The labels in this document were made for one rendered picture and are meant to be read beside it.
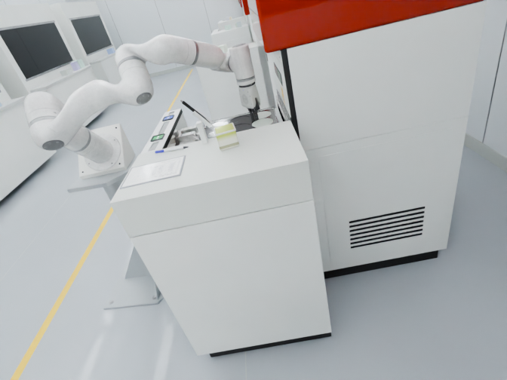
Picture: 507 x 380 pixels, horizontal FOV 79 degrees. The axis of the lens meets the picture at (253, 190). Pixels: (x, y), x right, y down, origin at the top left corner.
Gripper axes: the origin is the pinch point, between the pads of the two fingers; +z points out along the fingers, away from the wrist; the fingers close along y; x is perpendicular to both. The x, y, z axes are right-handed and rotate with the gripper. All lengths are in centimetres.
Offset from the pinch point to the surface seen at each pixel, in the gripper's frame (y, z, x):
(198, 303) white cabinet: 31, 49, -64
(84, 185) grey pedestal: -36, 10, -79
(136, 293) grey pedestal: -44, 90, -85
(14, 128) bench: -366, 28, -120
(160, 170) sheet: 20, -5, -55
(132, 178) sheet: 16, -5, -64
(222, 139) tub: 28.1, -8.6, -32.5
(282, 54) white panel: 30.4, -28.5, -2.1
